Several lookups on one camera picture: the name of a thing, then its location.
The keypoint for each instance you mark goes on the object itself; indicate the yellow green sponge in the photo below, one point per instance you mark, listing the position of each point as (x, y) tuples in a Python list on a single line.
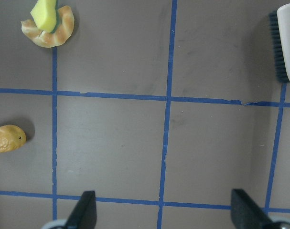
[(44, 15)]

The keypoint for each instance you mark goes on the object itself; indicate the beige brush with dark bristles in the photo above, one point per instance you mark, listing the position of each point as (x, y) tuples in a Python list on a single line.
[(279, 21)]

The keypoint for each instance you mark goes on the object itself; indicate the toy croissant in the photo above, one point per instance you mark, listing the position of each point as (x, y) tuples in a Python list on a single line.
[(62, 33)]

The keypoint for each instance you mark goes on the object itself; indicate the brown toy potato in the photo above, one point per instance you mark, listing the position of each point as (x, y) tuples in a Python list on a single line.
[(12, 137)]

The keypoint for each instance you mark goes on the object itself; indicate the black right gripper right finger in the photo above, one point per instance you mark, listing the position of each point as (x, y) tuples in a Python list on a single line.
[(246, 214)]

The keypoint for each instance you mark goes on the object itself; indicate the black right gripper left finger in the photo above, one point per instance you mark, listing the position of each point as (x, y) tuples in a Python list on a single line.
[(84, 214)]

